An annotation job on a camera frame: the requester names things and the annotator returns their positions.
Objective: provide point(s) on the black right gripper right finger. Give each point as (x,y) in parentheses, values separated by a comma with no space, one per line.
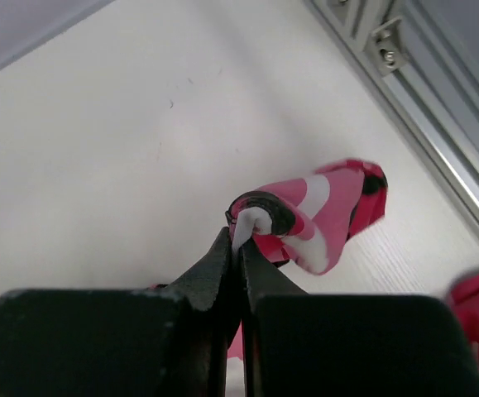
(301,344)

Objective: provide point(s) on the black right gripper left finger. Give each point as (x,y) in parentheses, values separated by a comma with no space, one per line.
(169,341)

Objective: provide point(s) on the pink camouflage trousers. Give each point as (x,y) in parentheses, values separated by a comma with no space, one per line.
(308,221)

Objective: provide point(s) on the aluminium right frame rail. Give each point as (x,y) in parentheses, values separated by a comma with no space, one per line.
(421,60)

